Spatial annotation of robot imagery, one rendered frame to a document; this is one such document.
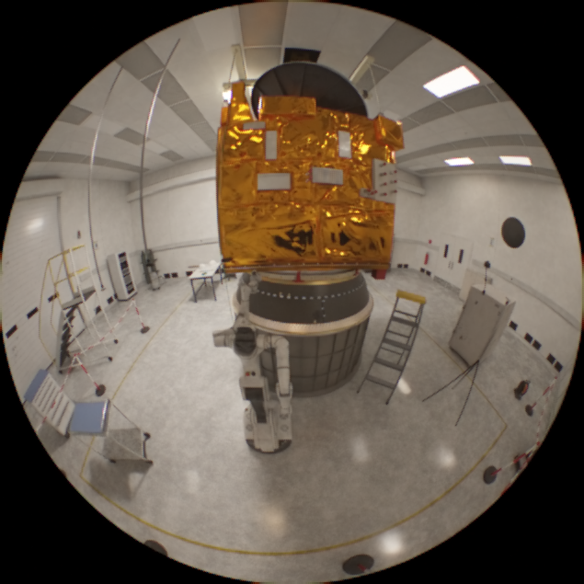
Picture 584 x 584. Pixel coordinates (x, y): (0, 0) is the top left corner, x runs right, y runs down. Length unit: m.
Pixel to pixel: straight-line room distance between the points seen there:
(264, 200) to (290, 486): 2.98
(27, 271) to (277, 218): 6.97
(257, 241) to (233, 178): 0.69
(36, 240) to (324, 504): 8.24
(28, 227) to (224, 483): 7.42
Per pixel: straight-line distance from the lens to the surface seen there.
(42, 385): 4.05
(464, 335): 4.29
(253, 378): 1.30
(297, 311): 1.87
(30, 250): 7.16
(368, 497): 2.44
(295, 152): 1.88
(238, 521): 2.41
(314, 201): 1.81
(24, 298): 6.98
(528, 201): 8.07
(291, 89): 2.80
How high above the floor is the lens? 2.30
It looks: 24 degrees down
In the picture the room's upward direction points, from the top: straight up
